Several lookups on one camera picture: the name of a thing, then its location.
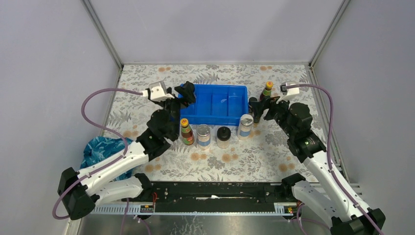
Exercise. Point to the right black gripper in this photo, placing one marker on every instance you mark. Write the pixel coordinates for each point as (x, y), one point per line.
(258, 107)

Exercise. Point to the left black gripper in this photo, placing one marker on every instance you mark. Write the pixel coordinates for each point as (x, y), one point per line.
(188, 97)

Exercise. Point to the green label sauce bottle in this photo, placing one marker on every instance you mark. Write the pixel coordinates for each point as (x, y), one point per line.
(267, 91)

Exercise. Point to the yellow cap sauce bottle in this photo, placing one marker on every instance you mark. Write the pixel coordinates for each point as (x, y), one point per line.
(186, 132)

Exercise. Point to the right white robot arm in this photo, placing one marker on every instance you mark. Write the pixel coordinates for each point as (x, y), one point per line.
(340, 207)

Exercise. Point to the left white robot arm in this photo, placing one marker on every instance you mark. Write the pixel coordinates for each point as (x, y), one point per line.
(81, 191)

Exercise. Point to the front small dark spice bottle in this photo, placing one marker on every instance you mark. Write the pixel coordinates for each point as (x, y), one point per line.
(256, 120)

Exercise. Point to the right silver lid spice tin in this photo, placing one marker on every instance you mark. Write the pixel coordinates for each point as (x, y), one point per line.
(245, 126)

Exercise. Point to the silver lid spice tin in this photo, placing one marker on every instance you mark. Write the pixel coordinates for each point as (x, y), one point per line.
(245, 126)
(203, 137)

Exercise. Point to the blue plastic divided bin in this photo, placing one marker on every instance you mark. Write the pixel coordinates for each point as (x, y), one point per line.
(221, 105)

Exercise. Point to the left silver lid spice tin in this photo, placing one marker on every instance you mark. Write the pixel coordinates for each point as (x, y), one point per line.
(203, 137)

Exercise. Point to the floral table mat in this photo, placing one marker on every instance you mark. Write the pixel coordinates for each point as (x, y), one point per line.
(263, 157)

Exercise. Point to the blue patterned cloth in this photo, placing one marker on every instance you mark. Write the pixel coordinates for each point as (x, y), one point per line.
(99, 149)

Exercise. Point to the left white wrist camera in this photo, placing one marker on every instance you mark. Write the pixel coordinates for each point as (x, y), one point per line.
(157, 92)

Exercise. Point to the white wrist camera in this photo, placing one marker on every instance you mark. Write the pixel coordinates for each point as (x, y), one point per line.
(289, 90)
(157, 92)

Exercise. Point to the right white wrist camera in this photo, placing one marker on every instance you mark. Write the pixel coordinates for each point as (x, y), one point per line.
(289, 90)

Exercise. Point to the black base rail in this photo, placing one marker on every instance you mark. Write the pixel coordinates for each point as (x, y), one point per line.
(233, 194)

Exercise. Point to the slotted cable duct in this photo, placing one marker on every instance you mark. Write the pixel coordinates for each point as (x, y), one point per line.
(249, 209)

